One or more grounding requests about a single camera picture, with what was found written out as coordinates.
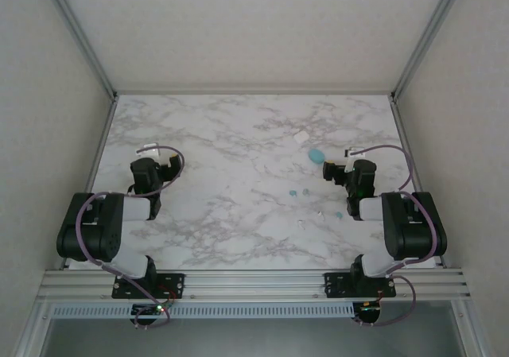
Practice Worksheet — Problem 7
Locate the wide grooved aluminium rail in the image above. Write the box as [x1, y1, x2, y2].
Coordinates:
[37, 267, 472, 301]

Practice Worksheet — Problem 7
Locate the aluminium table edge rail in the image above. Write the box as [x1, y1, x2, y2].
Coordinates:
[389, 96, 445, 270]
[59, 94, 119, 270]

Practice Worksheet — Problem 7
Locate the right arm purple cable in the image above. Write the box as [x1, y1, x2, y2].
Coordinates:
[349, 143, 443, 328]

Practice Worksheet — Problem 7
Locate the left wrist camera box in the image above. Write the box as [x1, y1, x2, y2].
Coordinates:
[136, 143, 169, 161]

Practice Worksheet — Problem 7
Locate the lower aluminium frame post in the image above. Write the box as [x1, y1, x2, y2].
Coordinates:
[14, 297, 55, 357]
[453, 297, 492, 357]

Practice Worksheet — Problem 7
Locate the aluminium frame post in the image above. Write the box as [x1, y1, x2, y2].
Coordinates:
[453, 297, 492, 357]
[14, 297, 55, 357]
[390, 0, 472, 100]
[38, 0, 119, 99]

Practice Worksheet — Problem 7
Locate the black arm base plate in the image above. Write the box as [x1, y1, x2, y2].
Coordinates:
[111, 272, 186, 301]
[324, 271, 398, 299]

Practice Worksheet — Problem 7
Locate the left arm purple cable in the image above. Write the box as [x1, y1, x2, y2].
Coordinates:
[74, 144, 186, 330]

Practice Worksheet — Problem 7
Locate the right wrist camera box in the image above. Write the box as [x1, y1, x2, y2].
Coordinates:
[344, 146, 366, 174]

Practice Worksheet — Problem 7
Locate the slotted grey cable duct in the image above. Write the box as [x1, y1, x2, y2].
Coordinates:
[51, 301, 356, 319]

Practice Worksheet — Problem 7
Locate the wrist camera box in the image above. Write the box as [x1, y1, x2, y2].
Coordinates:
[136, 143, 169, 161]
[344, 146, 366, 174]

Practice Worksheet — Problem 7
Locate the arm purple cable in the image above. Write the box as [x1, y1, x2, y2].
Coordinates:
[349, 143, 443, 328]
[74, 144, 186, 330]

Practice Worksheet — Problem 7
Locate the thin aluminium table edge strip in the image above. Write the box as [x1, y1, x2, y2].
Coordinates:
[114, 90, 395, 97]

